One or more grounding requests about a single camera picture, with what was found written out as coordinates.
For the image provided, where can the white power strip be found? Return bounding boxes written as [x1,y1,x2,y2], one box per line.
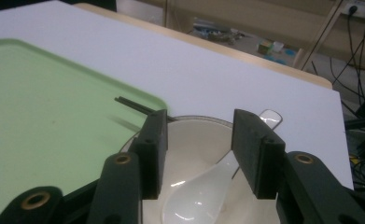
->
[341,0,365,19]

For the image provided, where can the black hanging cable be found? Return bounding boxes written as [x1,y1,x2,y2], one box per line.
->
[329,10,365,106]

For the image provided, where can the white ceramic spoon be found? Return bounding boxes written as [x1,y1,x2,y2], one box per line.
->
[161,108,284,224]

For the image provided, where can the green small box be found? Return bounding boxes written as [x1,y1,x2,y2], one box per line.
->
[257,39,275,56]

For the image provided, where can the pile of clutter on floor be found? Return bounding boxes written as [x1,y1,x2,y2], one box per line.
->
[190,18,247,44]

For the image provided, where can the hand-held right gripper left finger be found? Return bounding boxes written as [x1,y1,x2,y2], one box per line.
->
[128,108,169,201]

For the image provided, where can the light green plastic tray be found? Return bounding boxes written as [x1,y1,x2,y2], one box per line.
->
[0,37,169,224]

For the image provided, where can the black chopstick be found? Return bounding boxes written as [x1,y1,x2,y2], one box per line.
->
[118,96,178,122]
[114,98,155,116]

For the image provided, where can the beige slanted stand leg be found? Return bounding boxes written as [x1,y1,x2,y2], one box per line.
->
[294,0,348,71]

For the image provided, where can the white ceramic bowl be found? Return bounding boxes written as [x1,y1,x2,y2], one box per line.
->
[119,115,282,224]

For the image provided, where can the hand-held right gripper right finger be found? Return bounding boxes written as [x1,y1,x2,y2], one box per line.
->
[231,108,287,201]

